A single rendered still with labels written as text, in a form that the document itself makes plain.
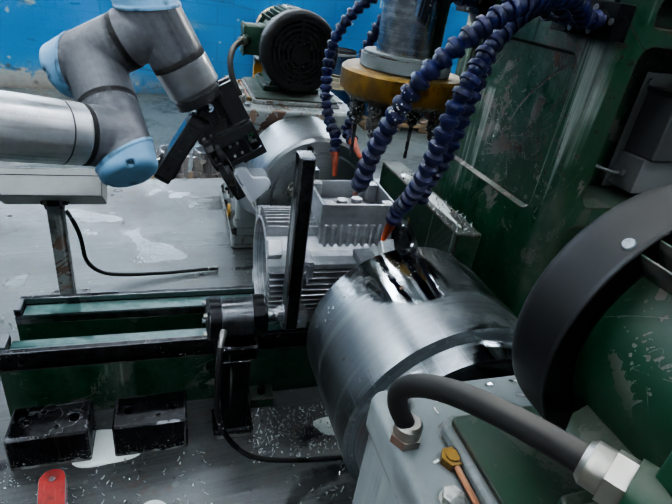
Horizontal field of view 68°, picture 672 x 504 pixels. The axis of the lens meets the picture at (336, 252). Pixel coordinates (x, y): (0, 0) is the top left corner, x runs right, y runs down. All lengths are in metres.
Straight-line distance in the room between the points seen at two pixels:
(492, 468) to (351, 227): 0.48
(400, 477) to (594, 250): 0.20
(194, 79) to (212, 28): 5.56
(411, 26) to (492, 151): 0.28
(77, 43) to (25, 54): 5.59
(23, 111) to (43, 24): 5.65
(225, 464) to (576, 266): 0.62
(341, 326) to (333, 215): 0.24
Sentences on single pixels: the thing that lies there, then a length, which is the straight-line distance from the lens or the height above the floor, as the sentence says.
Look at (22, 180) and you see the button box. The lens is 1.01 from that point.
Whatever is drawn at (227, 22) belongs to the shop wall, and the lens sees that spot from 6.31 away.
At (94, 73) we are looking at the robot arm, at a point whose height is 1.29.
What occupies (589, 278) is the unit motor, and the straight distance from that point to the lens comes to 0.29.
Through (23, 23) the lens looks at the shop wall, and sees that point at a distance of 6.30.
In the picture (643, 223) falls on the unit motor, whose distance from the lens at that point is 0.31.
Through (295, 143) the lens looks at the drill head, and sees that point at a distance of 0.98.
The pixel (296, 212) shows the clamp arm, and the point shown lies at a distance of 0.62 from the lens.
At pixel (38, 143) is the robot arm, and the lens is 0.64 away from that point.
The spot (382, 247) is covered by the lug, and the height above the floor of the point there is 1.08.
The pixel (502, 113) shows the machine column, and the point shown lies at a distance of 0.88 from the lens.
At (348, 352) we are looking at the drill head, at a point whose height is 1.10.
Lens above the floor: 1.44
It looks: 29 degrees down
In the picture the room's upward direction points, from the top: 9 degrees clockwise
